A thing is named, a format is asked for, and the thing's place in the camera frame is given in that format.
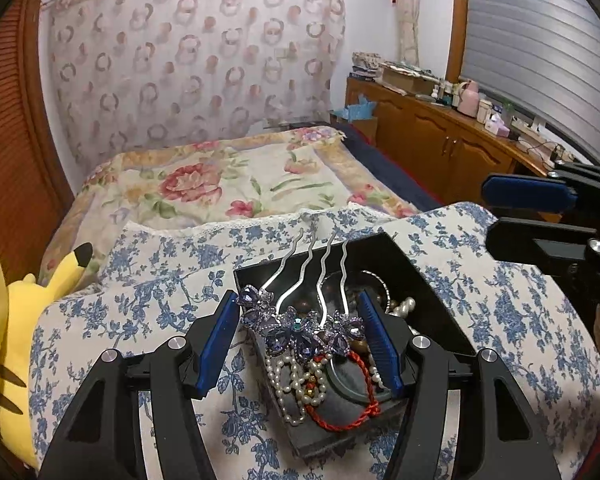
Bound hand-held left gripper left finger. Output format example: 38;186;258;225
37;290;241;480

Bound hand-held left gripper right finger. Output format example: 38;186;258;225
357;290;563;480

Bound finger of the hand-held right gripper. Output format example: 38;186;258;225
485;217;600;281
481;160;600;223

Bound red cord bracelet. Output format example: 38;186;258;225
305;352;382;432

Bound large pearl necklace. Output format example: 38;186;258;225
387;297;417;319

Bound round dark bangle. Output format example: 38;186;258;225
325;355;387;404

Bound black jewelry box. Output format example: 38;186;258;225
232;232;482;461

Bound white pearl necklace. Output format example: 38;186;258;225
265;350;313;427

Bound purple gem hair comb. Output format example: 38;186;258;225
237;227;368;363

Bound white power strip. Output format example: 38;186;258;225
510;115;547;142

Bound pink tissue box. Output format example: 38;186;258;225
485;112;511;136

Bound blue floral cloth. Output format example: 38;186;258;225
27;201;600;480

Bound wooden cabinet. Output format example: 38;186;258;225
345;76;581;206

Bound pink thermos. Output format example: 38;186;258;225
459;80;481;116

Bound navy bed sheet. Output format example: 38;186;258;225
340;125;446;212

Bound grey window blind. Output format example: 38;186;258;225
462;0;600;171

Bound cardboard box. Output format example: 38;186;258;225
380;62;437;97

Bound pink floral blanket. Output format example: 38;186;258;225
37;126;421;286

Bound box with blue paper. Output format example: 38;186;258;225
332;94;381;146

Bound yellow plush toy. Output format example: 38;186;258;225
0;242;95;471

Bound lace window curtain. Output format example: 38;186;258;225
387;0;423;68

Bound circle patterned curtain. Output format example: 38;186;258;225
40;0;348;176

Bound wooden louvered wardrobe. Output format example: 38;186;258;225
0;0;76;271

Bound wooden window frame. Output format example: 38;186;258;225
447;0;472;83

